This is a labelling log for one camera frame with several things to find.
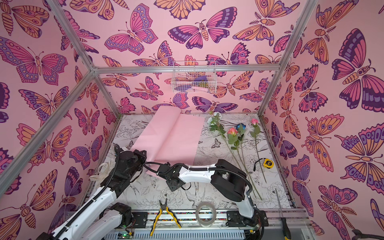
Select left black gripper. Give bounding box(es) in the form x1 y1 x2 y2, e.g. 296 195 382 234
125 149 146 183

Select purple pink wrapping paper sheet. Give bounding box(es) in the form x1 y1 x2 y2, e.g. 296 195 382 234
131 106 205 166

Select white fake rose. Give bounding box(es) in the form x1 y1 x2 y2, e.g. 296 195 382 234
208 112 263 200

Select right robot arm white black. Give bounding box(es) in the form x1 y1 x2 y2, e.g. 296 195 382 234
144 159 257 221

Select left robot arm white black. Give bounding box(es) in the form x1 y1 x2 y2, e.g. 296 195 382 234
37 145 147 240

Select pink orange fake rose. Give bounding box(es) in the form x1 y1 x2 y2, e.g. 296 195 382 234
227 127 255 189

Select blue fake rose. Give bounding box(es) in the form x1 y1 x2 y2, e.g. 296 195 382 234
236 123 246 142

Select small pink fake rose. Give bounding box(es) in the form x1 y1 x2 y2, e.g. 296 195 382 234
251 118 267 183

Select cream ribbon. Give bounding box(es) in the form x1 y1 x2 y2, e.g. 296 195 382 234
90 162 114 184

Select clear tape roll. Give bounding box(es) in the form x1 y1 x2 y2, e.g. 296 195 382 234
195 202 217 228

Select yellow tape measure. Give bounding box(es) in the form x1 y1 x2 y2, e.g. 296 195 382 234
254 158 275 171

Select black yellow screwdriver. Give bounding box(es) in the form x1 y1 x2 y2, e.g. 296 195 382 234
275 189 292 240

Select yellow handled pliers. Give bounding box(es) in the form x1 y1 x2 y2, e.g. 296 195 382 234
149 197 182 237

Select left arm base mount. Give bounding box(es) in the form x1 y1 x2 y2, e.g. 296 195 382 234
113 212 149 229

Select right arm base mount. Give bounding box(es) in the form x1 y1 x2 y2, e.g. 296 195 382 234
226 209 269 228

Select white wire basket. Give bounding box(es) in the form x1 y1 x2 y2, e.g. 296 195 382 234
171 61 218 94

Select aluminium front rail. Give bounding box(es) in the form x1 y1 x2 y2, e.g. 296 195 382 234
58 209 316 240

